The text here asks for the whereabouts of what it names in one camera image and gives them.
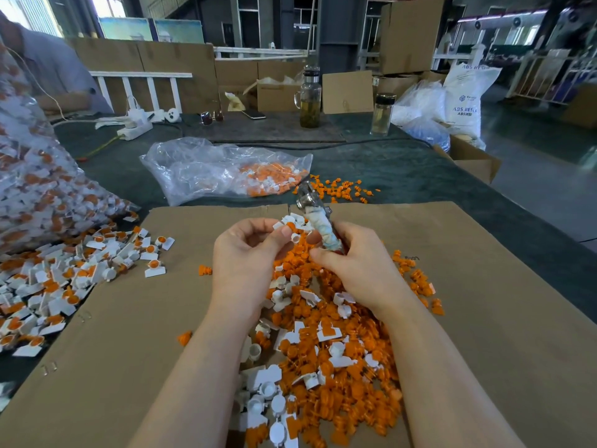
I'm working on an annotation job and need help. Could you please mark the person's right hand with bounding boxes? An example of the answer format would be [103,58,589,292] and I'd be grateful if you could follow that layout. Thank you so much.
[310,222,412,318]

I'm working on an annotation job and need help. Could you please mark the person's left hand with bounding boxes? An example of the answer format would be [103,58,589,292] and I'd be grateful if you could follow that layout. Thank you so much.
[210,217,294,320]

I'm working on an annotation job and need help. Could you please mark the silver red-handled pliers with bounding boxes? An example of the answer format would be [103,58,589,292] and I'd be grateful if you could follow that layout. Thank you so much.
[293,182,345,253]

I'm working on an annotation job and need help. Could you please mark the pile of orange and white parts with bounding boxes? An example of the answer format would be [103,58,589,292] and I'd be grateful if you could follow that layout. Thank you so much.
[177,214,446,448]

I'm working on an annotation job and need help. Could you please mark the pile of assembled white-orange parts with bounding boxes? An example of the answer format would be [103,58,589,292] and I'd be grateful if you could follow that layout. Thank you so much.
[0,212,177,411]

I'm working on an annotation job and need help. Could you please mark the person's right forearm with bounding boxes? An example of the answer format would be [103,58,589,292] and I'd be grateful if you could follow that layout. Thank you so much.
[375,301,524,448]

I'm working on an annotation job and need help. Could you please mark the person's left forearm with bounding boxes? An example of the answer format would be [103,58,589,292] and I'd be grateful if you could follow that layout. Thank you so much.
[129,307,257,448]

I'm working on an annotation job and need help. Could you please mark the scatter of orange offcuts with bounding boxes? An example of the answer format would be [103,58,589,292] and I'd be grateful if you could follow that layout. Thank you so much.
[308,175,382,204]

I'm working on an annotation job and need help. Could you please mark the small clear plastic bag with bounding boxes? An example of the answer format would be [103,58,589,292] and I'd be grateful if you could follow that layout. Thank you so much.
[140,137,315,207]

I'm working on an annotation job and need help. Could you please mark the open brown cardboard box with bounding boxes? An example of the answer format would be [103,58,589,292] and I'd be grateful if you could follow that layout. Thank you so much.
[433,136,502,185]

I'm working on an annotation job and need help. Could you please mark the glass bottle with black lid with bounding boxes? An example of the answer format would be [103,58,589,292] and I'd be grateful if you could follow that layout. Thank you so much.
[370,94,397,137]

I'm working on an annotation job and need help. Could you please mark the brown cardboard sheet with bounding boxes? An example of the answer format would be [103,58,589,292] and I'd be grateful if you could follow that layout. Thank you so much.
[286,201,597,448]
[0,205,292,448]

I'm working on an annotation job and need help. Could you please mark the clear blue plastic bag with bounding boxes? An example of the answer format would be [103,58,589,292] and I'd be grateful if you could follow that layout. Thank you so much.
[391,82,453,152]

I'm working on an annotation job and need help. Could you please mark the open cardboard box with paper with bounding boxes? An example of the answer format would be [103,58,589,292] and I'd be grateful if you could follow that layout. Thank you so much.
[243,73,309,113]

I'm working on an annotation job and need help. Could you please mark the flat brown cardboard panel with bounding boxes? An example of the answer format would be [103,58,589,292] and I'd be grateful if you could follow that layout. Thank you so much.
[322,70,374,114]

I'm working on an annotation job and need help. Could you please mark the white power strip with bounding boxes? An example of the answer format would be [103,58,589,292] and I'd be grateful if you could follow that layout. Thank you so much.
[94,106,182,141]

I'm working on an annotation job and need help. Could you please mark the glass tea jar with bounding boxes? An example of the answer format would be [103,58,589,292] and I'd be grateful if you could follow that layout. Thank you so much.
[295,67,324,129]

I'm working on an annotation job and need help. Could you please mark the white woven sack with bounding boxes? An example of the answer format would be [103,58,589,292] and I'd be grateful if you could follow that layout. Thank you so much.
[443,46,502,150]

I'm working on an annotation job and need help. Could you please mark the row of upright cardboard sheets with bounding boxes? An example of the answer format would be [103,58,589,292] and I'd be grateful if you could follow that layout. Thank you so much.
[65,36,313,114]

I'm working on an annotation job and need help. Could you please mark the large clear bag of seals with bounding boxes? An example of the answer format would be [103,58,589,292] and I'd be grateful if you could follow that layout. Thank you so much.
[0,46,139,256]

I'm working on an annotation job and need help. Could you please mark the dark steel pillar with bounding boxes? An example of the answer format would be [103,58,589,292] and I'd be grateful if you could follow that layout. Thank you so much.
[318,0,369,73]

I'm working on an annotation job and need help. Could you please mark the tall brown cardboard box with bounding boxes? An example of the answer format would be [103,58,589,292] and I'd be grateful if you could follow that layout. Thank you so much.
[379,0,445,75]

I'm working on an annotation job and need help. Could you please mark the white metal rack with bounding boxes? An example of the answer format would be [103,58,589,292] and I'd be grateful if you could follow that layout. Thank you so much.
[506,49,597,106]

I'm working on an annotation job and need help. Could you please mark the white railing frame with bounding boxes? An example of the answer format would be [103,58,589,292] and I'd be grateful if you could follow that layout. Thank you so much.
[90,70,194,114]

